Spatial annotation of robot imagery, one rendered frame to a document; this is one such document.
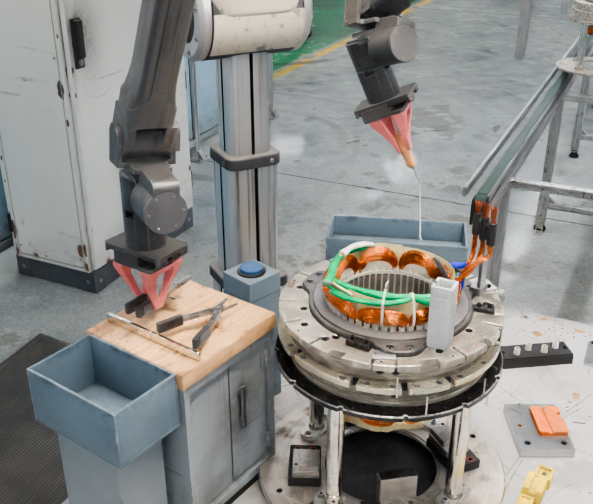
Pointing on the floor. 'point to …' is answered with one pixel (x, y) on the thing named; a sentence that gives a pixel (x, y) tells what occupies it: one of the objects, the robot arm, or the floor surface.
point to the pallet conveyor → (516, 153)
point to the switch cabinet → (64, 129)
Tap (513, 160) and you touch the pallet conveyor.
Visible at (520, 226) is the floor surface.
